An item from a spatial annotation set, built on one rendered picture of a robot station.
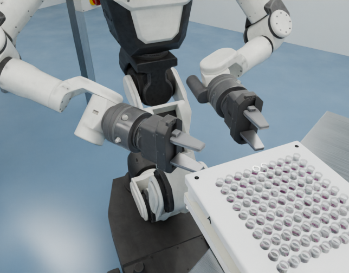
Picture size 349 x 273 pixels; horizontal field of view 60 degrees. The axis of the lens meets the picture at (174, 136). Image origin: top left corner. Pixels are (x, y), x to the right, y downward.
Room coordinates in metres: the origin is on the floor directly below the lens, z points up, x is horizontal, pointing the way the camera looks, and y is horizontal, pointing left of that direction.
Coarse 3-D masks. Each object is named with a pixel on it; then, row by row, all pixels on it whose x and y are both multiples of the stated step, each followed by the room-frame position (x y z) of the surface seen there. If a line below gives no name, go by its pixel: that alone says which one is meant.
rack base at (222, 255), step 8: (184, 200) 0.36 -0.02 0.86; (192, 208) 0.33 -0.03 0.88; (200, 208) 0.33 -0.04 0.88; (192, 216) 0.33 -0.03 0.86; (200, 216) 0.31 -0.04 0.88; (200, 224) 0.30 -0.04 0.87; (208, 224) 0.30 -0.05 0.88; (208, 232) 0.28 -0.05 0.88; (208, 240) 0.28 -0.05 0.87; (216, 240) 0.27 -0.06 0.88; (216, 248) 0.26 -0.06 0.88; (224, 248) 0.26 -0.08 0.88; (216, 256) 0.25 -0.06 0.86; (224, 256) 0.24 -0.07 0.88; (224, 264) 0.23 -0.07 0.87; (232, 264) 0.23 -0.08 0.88; (232, 272) 0.22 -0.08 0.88; (240, 272) 0.22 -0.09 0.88
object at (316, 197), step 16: (272, 176) 0.36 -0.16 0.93; (288, 176) 0.35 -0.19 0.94; (304, 176) 0.36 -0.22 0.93; (240, 192) 0.32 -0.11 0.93; (272, 192) 0.32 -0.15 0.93; (288, 192) 0.32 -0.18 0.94; (304, 192) 0.32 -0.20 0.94; (256, 208) 0.29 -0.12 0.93; (272, 208) 0.29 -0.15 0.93; (288, 208) 0.29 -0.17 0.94; (304, 208) 0.29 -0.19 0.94; (320, 208) 0.29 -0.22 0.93; (288, 224) 0.26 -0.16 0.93; (304, 224) 0.26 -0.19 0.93; (320, 224) 0.26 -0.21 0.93; (336, 224) 0.26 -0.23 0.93; (272, 240) 0.24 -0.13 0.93; (288, 240) 0.24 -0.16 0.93; (304, 240) 0.23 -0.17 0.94
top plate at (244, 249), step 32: (256, 160) 0.40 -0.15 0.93; (320, 160) 0.40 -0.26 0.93; (192, 192) 0.33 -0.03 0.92; (256, 192) 0.33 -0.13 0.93; (320, 192) 0.33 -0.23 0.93; (224, 224) 0.26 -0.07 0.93; (256, 224) 0.26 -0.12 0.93; (256, 256) 0.21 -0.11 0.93; (288, 256) 0.21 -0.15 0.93; (320, 256) 0.21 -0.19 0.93
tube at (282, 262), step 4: (284, 260) 0.20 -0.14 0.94; (280, 264) 0.20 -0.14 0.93; (284, 264) 0.20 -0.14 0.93; (288, 264) 0.20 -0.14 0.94; (276, 268) 0.20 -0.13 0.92; (280, 268) 0.19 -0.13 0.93; (284, 268) 0.20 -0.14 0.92; (288, 268) 0.19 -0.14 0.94; (280, 272) 0.19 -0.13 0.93; (284, 272) 0.19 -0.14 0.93
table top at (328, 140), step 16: (320, 128) 0.60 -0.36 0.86; (336, 128) 0.60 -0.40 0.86; (304, 144) 0.54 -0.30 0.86; (320, 144) 0.54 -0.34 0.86; (336, 144) 0.54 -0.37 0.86; (336, 160) 0.48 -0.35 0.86; (208, 256) 0.26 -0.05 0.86; (192, 272) 0.23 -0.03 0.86; (208, 272) 0.23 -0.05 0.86; (224, 272) 0.23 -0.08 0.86
